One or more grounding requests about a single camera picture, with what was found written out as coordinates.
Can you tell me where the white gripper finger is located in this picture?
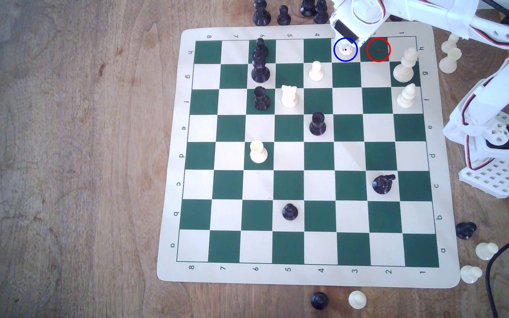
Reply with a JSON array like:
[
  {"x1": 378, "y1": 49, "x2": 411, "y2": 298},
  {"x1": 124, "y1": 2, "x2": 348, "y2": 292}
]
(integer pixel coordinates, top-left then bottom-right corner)
[{"x1": 351, "y1": 22, "x2": 373, "y2": 43}]

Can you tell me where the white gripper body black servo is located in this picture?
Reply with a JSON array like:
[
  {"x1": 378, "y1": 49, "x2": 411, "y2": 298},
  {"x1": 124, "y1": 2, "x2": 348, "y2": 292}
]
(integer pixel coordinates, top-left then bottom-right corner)
[{"x1": 330, "y1": 0, "x2": 388, "y2": 39}]

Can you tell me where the white grid robot base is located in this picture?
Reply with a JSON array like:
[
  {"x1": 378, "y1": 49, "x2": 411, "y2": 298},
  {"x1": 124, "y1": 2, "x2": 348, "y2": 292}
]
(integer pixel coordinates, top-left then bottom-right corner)
[{"x1": 443, "y1": 110, "x2": 509, "y2": 198}]

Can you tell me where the green and cream chess mat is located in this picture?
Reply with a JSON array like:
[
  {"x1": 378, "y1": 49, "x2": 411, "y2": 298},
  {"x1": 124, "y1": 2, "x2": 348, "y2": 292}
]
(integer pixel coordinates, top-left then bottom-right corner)
[{"x1": 156, "y1": 21, "x2": 461, "y2": 289}]

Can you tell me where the white queen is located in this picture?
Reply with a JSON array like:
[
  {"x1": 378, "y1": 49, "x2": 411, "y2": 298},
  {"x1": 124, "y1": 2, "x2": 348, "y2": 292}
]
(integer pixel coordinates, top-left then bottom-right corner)
[{"x1": 392, "y1": 48, "x2": 419, "y2": 83}]

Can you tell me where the white bishop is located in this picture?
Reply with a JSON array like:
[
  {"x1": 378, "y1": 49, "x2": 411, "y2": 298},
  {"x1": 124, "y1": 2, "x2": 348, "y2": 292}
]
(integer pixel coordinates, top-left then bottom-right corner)
[{"x1": 397, "y1": 83, "x2": 417, "y2": 109}]

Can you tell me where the white knight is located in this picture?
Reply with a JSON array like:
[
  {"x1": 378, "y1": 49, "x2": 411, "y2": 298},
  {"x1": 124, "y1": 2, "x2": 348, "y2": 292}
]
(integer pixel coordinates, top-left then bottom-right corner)
[{"x1": 280, "y1": 85, "x2": 299, "y2": 109}]

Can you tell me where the black queen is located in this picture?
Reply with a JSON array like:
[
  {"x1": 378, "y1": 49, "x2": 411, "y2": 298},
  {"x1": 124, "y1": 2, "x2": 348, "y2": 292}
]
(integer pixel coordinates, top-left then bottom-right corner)
[{"x1": 251, "y1": 54, "x2": 271, "y2": 84}]

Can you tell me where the black knight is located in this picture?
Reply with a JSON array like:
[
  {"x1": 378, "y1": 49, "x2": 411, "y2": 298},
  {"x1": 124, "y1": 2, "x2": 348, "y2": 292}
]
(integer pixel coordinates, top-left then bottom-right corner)
[
  {"x1": 455, "y1": 222, "x2": 477, "y2": 240},
  {"x1": 372, "y1": 174, "x2": 396, "y2": 195}
]

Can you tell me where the red black servo wire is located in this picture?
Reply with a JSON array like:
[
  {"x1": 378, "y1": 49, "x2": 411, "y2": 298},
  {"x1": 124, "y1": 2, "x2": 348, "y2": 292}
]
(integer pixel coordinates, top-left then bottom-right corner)
[{"x1": 465, "y1": 132, "x2": 490, "y2": 171}]

